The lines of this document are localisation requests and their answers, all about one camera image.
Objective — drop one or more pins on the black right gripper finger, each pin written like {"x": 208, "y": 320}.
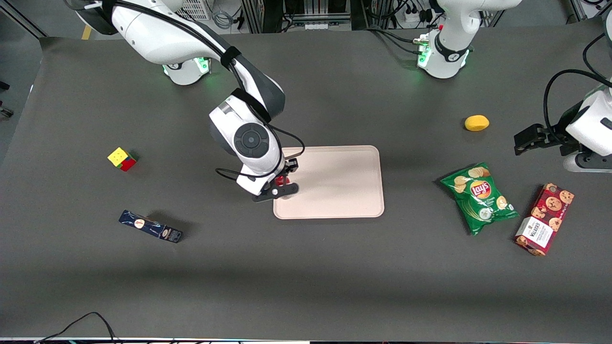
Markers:
{"x": 291, "y": 165}

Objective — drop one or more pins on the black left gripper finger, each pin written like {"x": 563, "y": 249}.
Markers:
{"x": 535, "y": 148}
{"x": 530, "y": 134}

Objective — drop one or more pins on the red coke bottle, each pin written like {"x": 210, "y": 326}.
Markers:
{"x": 282, "y": 180}

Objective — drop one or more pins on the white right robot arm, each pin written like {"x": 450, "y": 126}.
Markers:
{"x": 248, "y": 138}

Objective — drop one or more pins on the pale pink plastic tray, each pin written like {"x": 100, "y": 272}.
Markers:
{"x": 339, "y": 184}

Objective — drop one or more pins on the yellow lemon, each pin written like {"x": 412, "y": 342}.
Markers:
{"x": 476, "y": 123}

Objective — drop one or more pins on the red Walkers cookie box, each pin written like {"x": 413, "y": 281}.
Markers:
{"x": 545, "y": 220}

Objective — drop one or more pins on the green Lay's chips bag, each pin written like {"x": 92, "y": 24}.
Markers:
{"x": 480, "y": 198}

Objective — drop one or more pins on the dark grey table mat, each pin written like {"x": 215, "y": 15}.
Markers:
{"x": 306, "y": 277}

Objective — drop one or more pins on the dark blue long box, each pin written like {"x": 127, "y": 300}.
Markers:
{"x": 150, "y": 226}

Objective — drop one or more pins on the colourful puzzle cube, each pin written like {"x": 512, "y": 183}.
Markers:
{"x": 120, "y": 157}

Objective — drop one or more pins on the black aluminium equipment rack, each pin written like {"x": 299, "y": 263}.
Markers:
{"x": 296, "y": 14}

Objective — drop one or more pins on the white power strip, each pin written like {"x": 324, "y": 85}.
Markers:
{"x": 413, "y": 17}

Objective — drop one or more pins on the white perforated box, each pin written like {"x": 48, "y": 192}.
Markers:
{"x": 198, "y": 8}

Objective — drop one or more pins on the yellow floor tape strip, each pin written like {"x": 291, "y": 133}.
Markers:
{"x": 86, "y": 33}

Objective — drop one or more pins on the black stand foot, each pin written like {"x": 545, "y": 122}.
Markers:
{"x": 4, "y": 86}
{"x": 5, "y": 112}

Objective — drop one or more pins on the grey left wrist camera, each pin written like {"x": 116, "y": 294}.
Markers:
{"x": 597, "y": 163}

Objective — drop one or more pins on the aluminium frame post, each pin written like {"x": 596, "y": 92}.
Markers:
{"x": 577, "y": 9}

